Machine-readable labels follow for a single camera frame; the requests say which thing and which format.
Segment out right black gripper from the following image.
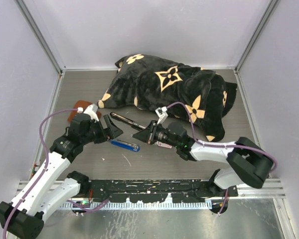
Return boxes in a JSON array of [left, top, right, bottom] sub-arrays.
[[133, 120, 179, 148]]

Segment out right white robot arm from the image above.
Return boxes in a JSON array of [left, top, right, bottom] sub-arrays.
[[132, 120, 275, 196]]

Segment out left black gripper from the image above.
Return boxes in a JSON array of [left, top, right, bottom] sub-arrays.
[[81, 114, 122, 145]]

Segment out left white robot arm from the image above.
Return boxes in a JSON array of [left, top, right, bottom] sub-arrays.
[[0, 113, 123, 239]]

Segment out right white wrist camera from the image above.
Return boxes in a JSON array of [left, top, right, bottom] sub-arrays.
[[155, 107, 168, 124]]

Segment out blue stapler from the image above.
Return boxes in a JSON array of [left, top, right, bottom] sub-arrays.
[[110, 139, 140, 152]]

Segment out red white staples box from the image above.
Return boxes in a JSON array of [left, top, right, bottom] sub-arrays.
[[155, 141, 172, 149]]

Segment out brown folded cloth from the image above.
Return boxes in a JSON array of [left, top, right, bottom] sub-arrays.
[[67, 100, 102, 123]]

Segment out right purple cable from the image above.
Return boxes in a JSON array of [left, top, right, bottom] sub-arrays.
[[164, 102, 279, 220]]

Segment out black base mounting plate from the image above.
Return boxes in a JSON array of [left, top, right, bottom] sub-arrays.
[[70, 179, 225, 203]]

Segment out black floral plush blanket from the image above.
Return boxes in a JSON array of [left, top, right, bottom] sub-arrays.
[[97, 54, 238, 142]]

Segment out slotted cable duct rail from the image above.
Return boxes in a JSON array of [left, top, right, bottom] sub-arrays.
[[59, 201, 212, 210]]

